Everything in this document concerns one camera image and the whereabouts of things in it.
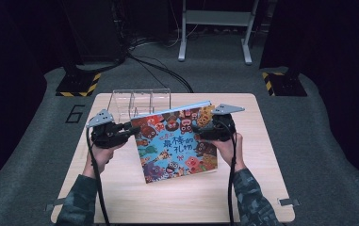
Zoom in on colourful picture book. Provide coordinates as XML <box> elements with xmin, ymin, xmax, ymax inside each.
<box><xmin>130</xmin><ymin>100</ymin><xmax>219</xmax><ymax>185</ymax></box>

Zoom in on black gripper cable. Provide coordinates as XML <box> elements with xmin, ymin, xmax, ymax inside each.
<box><xmin>85</xmin><ymin>117</ymin><xmax>111</xmax><ymax>226</ymax></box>
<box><xmin>218</xmin><ymin>121</ymin><xmax>239</xmax><ymax>226</ymax></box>

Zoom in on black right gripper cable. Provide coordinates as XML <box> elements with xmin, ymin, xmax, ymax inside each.
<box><xmin>218</xmin><ymin>121</ymin><xmax>239</xmax><ymax>226</ymax></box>

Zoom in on person's right hand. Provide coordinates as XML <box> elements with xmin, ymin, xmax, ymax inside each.
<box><xmin>209</xmin><ymin>133</ymin><xmax>247</xmax><ymax>172</ymax></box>

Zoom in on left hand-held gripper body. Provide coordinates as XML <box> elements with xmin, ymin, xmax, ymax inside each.
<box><xmin>86</xmin><ymin>108</ymin><xmax>133</xmax><ymax>149</ymax></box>

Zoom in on black yellow striped stand base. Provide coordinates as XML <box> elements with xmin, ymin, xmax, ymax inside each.
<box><xmin>55</xmin><ymin>67</ymin><xmax>102</xmax><ymax>98</ymax></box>
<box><xmin>261</xmin><ymin>71</ymin><xmax>308</xmax><ymax>97</ymax></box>

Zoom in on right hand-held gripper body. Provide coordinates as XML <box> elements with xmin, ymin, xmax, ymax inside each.
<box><xmin>206</xmin><ymin>104</ymin><xmax>246</xmax><ymax>142</ymax></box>

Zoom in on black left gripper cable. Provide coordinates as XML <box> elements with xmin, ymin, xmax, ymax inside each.
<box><xmin>85</xmin><ymin>117</ymin><xmax>111</xmax><ymax>226</ymax></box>

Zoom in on white metal stand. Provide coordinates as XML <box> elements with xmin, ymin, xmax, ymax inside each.
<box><xmin>177</xmin><ymin>0</ymin><xmax>260</xmax><ymax>66</ymax></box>

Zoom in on grey tape strip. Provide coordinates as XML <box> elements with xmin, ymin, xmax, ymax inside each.
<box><xmin>277</xmin><ymin>197</ymin><xmax>301</xmax><ymax>208</ymax></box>
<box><xmin>44</xmin><ymin>197</ymin><xmax>67</xmax><ymax>212</ymax></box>

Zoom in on clear acrylic book rack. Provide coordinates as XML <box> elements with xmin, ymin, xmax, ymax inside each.
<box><xmin>106</xmin><ymin>88</ymin><xmax>172</xmax><ymax>125</ymax></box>

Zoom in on person's left hand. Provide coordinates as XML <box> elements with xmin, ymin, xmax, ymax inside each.
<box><xmin>83</xmin><ymin>140</ymin><xmax>126</xmax><ymax>180</ymax></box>

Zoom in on black floor cables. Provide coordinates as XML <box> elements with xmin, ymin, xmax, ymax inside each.
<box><xmin>76</xmin><ymin>34</ymin><xmax>195</xmax><ymax>94</ymax></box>

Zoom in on dark cabinet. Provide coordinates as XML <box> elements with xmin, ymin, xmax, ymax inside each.
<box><xmin>57</xmin><ymin>0</ymin><xmax>125</xmax><ymax>64</ymax></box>

